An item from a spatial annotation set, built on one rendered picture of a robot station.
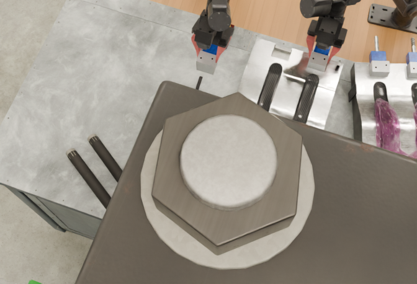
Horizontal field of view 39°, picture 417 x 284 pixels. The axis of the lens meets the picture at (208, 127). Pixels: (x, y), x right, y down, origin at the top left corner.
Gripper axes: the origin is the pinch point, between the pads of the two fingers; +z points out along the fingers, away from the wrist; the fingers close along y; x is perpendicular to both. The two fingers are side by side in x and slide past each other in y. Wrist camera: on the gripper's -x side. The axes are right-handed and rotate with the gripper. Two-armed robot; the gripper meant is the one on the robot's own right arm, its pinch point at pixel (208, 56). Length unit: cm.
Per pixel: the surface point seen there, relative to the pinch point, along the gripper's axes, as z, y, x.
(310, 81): 3.2, 28.8, 7.8
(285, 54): 1.8, 19.6, 15.4
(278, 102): 7.5, 22.2, -0.1
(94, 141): 24.5, -23.5, -21.0
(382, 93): 4, 49, 14
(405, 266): -64, 36, -106
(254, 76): 5.0, 13.3, 4.4
